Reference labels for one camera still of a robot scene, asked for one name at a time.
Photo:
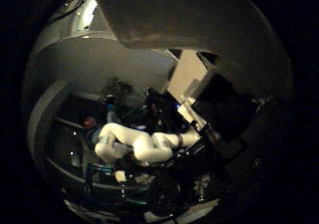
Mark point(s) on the green potted plant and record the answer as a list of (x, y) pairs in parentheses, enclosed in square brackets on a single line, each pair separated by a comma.
[(116, 89)]

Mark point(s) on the person with blue shirt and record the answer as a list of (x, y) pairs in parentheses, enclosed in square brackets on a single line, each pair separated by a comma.
[(89, 122)]

